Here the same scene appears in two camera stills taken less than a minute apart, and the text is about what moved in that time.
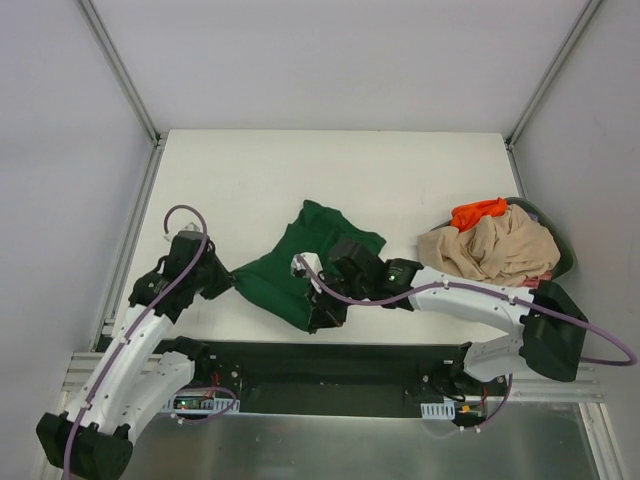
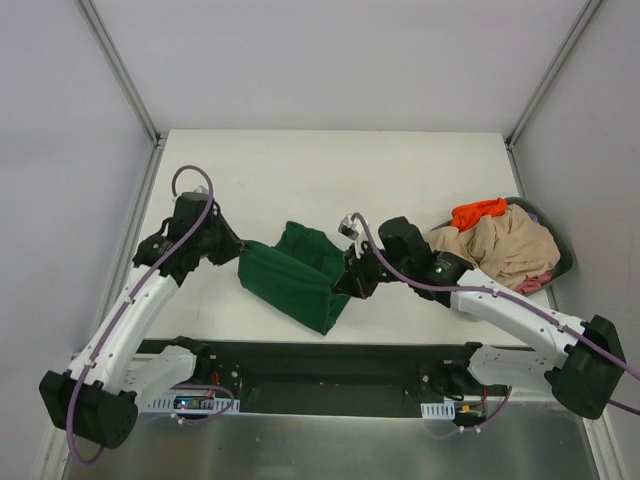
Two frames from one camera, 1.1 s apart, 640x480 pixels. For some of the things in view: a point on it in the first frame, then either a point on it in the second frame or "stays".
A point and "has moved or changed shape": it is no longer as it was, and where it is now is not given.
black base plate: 331,378 stays
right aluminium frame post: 563,52 stays
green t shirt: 271,282 has moved or changed shape
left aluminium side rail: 128,250 stays
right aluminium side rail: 517,173 stays
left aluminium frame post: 157,138 stays
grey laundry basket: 566,258 stays
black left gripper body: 220,279 to 227,240
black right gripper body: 322,301 to 353,275
